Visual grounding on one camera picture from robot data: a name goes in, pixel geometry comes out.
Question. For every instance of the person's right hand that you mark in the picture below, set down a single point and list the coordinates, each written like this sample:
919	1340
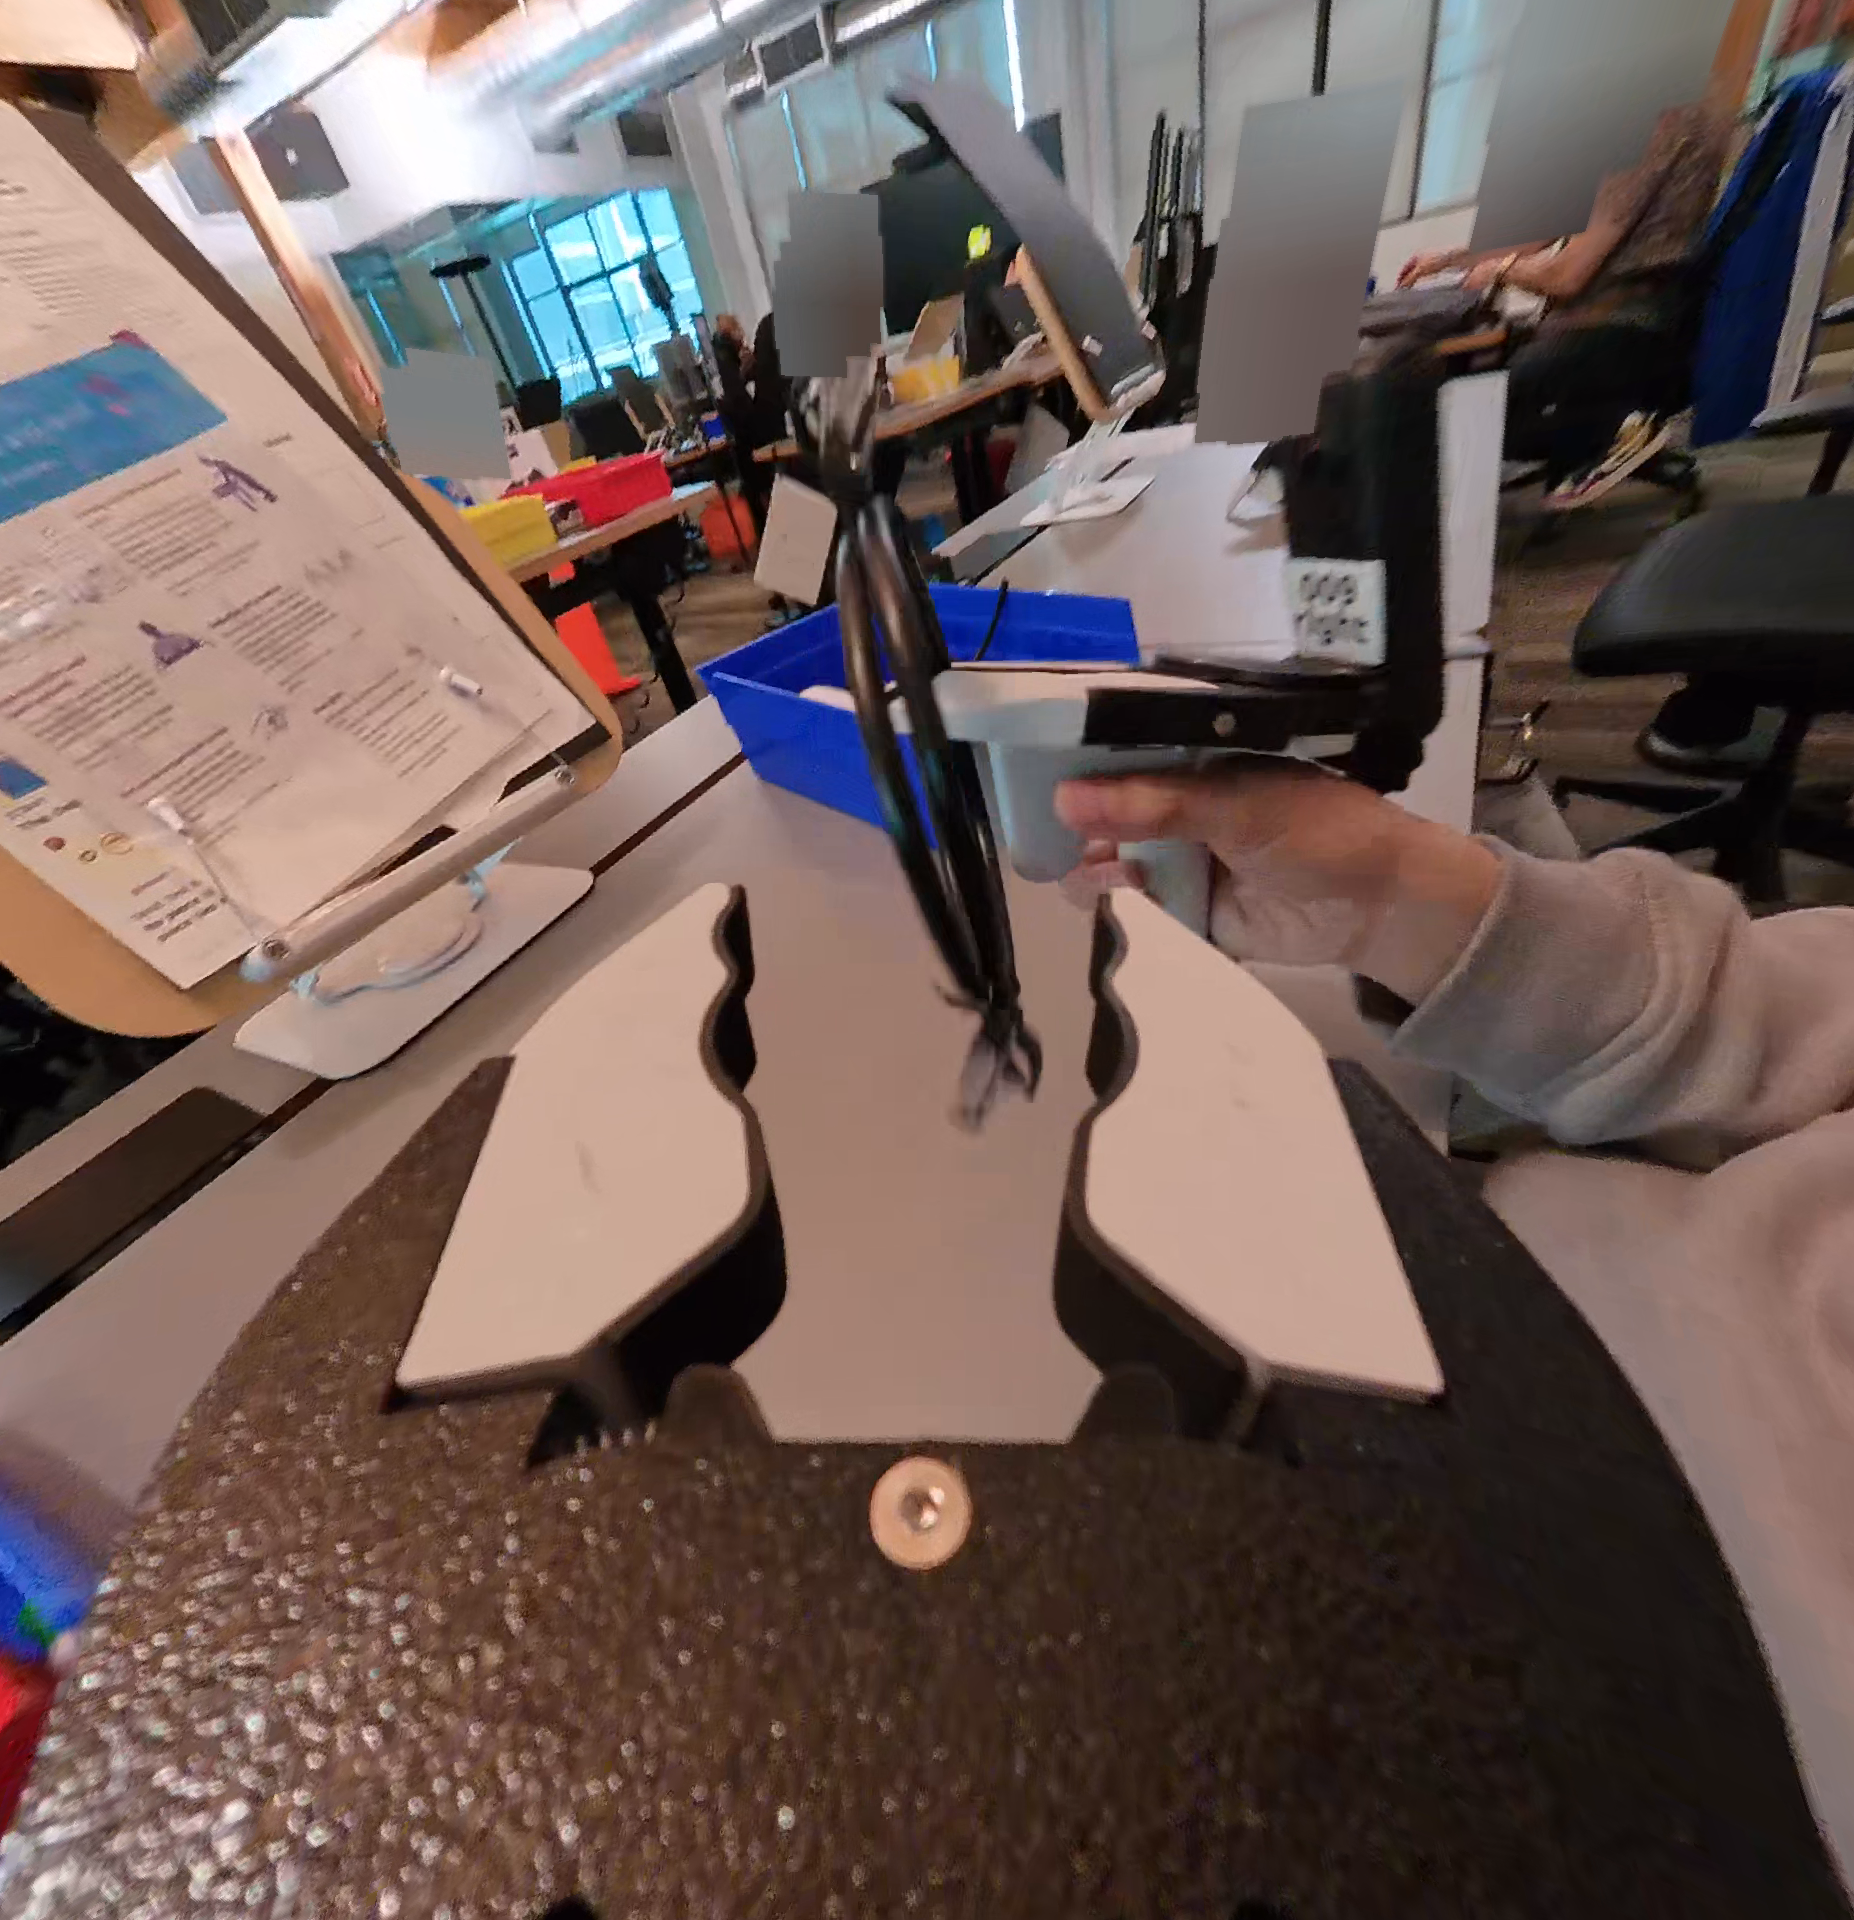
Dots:
1304	872

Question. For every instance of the white board panel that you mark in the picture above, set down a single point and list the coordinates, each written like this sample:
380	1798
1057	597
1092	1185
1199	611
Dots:
797	539

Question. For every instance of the black wall speaker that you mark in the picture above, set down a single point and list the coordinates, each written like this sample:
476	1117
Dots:
299	153

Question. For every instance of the red plastic bin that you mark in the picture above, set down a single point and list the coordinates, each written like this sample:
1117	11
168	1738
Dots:
596	487

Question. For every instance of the blue plastic bin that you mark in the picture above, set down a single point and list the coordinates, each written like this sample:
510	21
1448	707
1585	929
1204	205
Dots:
25	1530
808	720

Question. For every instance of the person's grey sweatshirt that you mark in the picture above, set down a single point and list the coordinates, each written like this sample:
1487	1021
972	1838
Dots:
1738	1424

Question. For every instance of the black office chair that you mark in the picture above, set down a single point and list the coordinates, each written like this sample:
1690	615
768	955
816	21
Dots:
1738	601

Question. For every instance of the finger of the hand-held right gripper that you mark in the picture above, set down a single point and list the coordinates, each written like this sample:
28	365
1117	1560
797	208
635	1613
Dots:
1010	708

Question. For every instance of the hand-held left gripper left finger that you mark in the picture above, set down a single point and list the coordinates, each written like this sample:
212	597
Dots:
596	1202

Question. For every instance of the red plastic block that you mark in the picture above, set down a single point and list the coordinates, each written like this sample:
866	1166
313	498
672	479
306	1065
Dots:
2	1741

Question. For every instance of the yellow plastic bin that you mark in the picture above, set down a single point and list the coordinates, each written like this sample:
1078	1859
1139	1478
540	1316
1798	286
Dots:
505	529

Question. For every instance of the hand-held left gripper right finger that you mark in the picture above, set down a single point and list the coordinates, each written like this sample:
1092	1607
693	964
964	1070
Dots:
1241	1202

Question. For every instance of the black floor lamp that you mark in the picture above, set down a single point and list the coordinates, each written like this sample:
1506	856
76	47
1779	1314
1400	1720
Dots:
468	280

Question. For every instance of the instruction sheet on stand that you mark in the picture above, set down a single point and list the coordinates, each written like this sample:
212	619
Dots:
58	978

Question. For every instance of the grey desk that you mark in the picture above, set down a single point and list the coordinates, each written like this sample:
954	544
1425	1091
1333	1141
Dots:
899	1277

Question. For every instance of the orange traffic cone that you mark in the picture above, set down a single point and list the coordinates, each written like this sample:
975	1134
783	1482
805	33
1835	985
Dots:
596	645

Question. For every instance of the blue jacket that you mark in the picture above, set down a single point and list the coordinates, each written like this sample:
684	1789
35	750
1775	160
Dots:
1767	257

